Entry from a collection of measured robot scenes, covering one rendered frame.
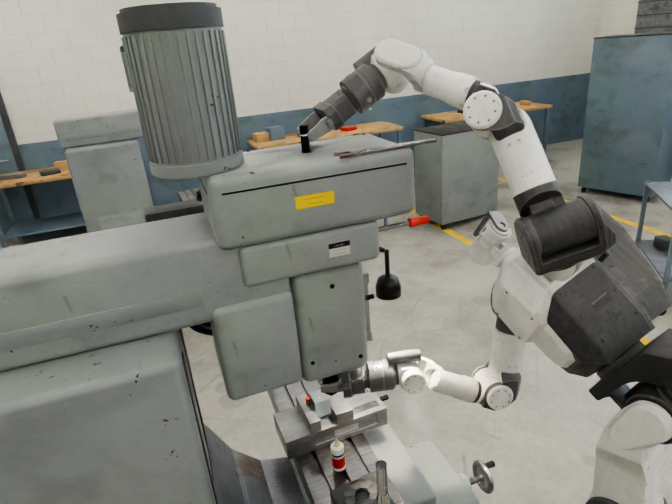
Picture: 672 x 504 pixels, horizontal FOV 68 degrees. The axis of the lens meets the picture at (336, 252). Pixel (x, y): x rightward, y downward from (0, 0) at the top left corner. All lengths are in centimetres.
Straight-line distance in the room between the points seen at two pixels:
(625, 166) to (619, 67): 117
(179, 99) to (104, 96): 664
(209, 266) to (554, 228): 71
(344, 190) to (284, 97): 682
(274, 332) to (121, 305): 34
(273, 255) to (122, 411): 44
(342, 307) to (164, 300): 42
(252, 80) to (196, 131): 675
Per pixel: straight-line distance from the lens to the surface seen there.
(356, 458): 171
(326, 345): 129
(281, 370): 126
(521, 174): 109
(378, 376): 145
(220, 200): 105
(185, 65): 105
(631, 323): 122
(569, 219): 108
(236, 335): 119
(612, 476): 142
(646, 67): 698
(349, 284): 123
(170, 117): 106
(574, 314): 117
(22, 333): 118
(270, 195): 107
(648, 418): 123
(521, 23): 978
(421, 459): 196
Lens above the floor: 212
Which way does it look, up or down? 23 degrees down
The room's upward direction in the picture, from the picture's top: 5 degrees counter-clockwise
